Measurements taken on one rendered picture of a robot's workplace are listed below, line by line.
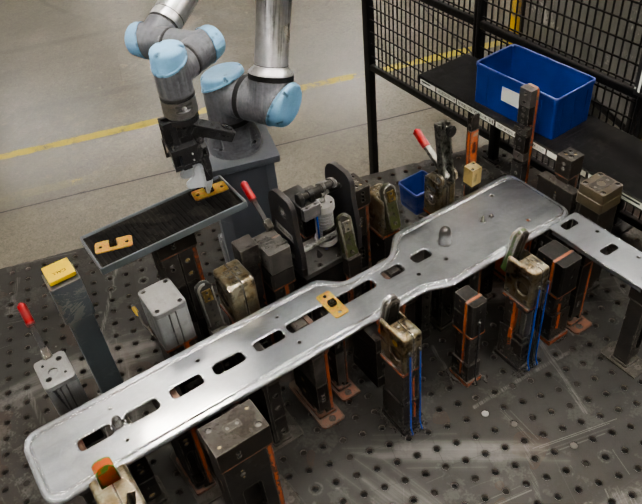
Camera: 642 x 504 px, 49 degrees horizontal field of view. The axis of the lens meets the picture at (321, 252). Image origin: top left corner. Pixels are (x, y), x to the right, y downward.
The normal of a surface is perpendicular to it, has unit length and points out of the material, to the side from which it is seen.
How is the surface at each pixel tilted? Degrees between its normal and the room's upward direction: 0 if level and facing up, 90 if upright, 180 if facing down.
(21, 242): 0
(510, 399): 0
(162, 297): 0
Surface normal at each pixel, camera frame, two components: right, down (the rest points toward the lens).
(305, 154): -0.08, -0.74
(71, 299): 0.56, 0.52
